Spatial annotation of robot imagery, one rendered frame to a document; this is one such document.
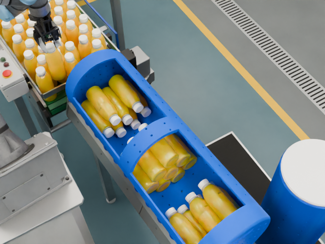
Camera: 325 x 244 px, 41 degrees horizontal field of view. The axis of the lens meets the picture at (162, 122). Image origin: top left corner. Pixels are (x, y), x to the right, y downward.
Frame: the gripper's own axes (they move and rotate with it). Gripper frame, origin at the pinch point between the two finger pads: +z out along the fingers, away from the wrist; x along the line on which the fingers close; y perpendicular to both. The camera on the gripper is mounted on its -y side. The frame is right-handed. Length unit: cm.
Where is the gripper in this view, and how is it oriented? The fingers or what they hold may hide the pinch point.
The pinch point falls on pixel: (50, 47)
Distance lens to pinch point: 183.4
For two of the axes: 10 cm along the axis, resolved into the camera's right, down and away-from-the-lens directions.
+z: 0.1, 5.7, 8.2
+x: 8.1, -4.8, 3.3
